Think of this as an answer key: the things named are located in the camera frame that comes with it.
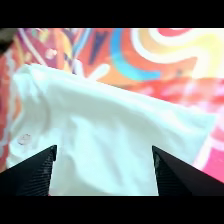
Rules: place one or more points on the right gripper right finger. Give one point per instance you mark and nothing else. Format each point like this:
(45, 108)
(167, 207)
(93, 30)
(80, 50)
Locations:
(183, 176)

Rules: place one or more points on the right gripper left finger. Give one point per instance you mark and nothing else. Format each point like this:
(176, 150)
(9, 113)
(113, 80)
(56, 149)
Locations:
(30, 176)

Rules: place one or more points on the white T-shirt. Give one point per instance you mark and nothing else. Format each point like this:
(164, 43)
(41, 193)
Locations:
(110, 133)

